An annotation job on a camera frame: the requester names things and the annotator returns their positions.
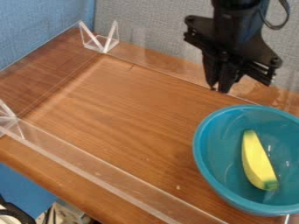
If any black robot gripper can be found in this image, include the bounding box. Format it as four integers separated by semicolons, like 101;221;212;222
184;0;281;94

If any yellow toy banana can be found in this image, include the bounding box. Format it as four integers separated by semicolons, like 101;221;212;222
241;129;278;191

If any blue plastic bowl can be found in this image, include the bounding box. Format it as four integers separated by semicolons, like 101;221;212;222
192;105;299;216

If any white cluttered object below table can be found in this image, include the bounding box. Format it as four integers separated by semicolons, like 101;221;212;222
34;199;94;224

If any dark object under table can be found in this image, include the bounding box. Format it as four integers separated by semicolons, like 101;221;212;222
0;195;36;224

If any clear acrylic back barrier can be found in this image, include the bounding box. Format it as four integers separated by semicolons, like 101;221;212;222
78;19;299;109

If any clear acrylic barrier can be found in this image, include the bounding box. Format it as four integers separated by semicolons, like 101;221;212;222
78;19;299;109
0;101;228;224

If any clear acrylic front barrier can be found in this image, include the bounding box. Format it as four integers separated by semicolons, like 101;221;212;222
0;101;228;224

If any clear acrylic corner bracket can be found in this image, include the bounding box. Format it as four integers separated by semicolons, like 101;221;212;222
78;21;120;53

